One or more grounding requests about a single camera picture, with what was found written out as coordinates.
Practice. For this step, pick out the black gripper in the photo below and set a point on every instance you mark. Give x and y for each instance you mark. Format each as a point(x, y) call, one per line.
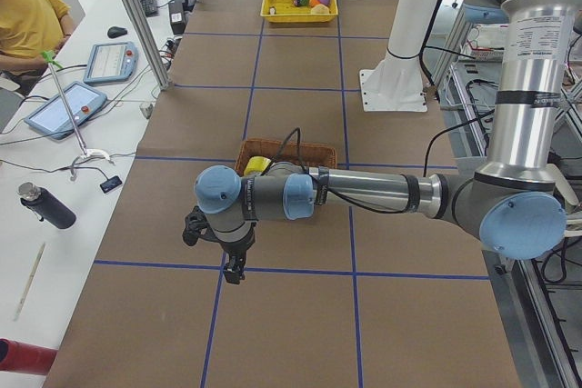
point(235, 249)

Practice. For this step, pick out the yellow tape roll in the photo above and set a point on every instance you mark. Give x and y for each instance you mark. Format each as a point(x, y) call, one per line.
point(256, 165)

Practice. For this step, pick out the brown wicker basket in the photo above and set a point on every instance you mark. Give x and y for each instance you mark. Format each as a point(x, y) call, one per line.
point(312, 155)

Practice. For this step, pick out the yellow plastic basket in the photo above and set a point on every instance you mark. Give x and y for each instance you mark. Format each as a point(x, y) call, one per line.
point(287, 13)

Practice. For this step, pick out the wooden chopstick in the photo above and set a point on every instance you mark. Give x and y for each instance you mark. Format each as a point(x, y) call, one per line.
point(29, 282)

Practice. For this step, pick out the black water bottle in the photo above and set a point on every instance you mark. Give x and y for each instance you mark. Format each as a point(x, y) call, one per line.
point(40, 201)

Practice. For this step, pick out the red fire extinguisher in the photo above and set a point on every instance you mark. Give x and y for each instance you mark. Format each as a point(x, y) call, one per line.
point(18, 357)

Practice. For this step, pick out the near teach pendant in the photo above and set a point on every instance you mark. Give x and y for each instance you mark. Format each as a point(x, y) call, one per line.
point(52, 119)

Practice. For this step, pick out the teach pendant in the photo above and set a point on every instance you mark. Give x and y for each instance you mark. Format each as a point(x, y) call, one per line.
point(52, 119)
point(110, 63)

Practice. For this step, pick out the far teach pendant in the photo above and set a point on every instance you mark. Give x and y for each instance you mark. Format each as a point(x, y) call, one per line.
point(110, 63)

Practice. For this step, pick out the black computer mouse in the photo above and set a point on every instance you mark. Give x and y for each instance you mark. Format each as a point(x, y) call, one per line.
point(116, 31)

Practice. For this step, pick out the bread slice toy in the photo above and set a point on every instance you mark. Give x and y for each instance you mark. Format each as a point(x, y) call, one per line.
point(320, 9)

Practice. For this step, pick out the person in yellow shirt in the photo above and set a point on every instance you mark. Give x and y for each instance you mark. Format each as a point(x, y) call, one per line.
point(28, 29)

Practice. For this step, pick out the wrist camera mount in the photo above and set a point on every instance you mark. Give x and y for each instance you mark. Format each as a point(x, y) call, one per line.
point(196, 227)

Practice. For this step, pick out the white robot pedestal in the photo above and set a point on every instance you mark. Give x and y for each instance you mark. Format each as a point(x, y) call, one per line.
point(396, 84)

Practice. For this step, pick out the aluminium frame post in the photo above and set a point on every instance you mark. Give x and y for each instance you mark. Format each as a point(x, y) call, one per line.
point(138, 19)

